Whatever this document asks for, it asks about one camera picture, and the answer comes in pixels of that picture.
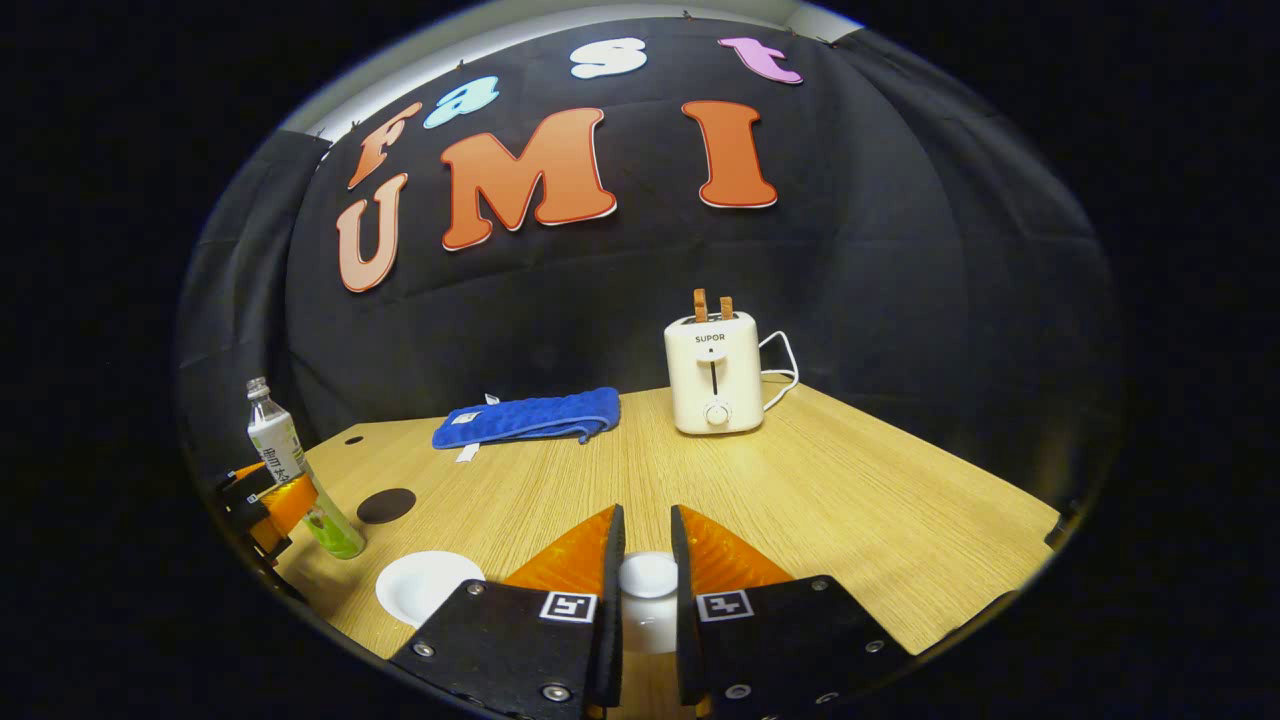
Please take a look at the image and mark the small dark block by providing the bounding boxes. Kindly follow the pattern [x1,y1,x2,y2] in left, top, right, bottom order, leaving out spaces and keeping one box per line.
[1044,503,1083,551]

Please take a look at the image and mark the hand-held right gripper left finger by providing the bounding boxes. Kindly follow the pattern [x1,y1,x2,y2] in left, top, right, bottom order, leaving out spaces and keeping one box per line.
[388,504,627,720]

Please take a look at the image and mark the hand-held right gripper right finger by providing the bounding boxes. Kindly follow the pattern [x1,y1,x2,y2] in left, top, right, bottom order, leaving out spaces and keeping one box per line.
[669,504,914,720]

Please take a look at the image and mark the white teacup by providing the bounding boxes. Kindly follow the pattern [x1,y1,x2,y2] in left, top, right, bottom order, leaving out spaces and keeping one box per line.
[376,550,487,629]

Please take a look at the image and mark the black backdrop cloth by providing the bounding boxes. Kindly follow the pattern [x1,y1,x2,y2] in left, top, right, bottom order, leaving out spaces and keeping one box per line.
[175,18,1121,521]

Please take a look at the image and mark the water bottle with green label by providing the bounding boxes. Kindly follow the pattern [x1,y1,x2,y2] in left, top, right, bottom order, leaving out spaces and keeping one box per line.
[247,377,367,560]

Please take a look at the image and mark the blue folded towel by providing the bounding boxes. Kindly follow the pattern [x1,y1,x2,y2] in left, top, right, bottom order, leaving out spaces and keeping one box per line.
[432,387,621,463]

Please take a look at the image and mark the white toaster cable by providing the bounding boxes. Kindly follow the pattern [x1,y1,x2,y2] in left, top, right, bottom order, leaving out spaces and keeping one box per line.
[758,331,800,412]

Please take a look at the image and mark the cream toaster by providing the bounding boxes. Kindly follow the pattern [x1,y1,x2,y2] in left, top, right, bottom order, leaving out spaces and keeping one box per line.
[664,311,765,436]

